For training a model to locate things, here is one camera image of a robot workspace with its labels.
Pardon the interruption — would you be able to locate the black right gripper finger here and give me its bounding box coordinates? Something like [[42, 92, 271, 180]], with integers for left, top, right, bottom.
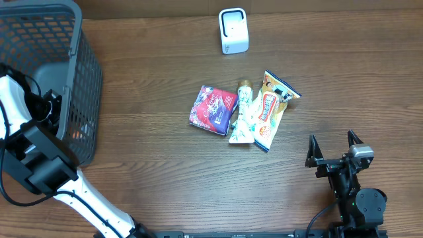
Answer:
[[305, 134, 323, 167], [347, 130, 363, 147]]

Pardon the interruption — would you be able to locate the yellow snack bag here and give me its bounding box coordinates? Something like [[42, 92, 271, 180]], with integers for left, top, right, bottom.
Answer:
[[249, 70, 301, 152]]

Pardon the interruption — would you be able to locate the white green tube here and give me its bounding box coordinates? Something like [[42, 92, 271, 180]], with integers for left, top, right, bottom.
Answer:
[[229, 80, 254, 144]]

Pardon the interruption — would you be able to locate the purple red tissue pack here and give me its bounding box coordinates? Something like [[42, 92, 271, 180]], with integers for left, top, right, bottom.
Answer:
[[189, 85, 238, 136]]

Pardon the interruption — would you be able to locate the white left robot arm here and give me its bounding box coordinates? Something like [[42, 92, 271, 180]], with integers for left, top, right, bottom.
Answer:
[[1, 75, 143, 238]]

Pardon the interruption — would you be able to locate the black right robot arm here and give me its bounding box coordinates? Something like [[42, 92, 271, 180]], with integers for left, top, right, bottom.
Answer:
[[303, 130, 387, 237]]

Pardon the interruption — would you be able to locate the white barcode scanner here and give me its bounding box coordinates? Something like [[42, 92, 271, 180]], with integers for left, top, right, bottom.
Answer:
[[218, 7, 249, 55]]

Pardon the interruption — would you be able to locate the dark grey plastic basket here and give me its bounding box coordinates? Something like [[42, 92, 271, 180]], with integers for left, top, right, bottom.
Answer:
[[1, 1, 102, 165]]

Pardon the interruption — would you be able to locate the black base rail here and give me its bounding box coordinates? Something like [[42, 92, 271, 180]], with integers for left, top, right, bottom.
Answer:
[[153, 229, 388, 238]]

